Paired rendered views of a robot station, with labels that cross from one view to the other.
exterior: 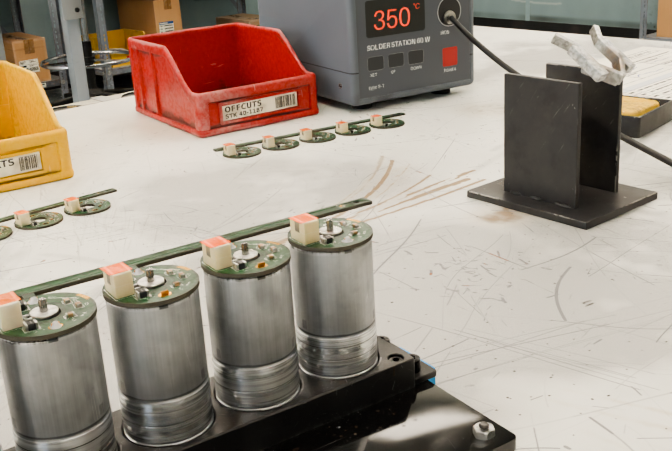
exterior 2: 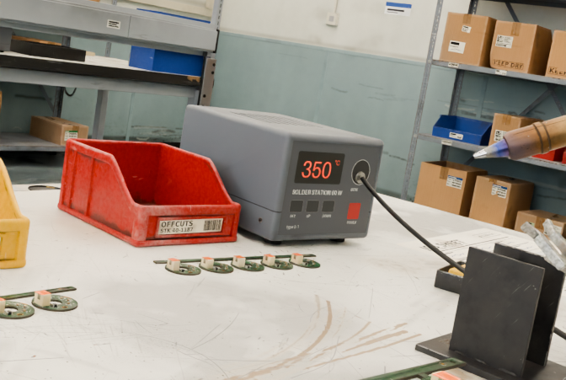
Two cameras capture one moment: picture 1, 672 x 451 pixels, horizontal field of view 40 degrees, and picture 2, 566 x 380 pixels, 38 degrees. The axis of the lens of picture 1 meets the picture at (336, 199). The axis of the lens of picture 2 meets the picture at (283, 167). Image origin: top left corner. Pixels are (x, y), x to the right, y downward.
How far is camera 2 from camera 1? 0.12 m
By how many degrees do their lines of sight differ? 16
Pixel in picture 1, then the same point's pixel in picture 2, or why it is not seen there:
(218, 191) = (178, 307)
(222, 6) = (40, 107)
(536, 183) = (483, 348)
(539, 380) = not seen: outside the picture
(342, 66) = (266, 203)
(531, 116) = (489, 288)
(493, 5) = not seen: hidden behind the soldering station
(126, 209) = (95, 311)
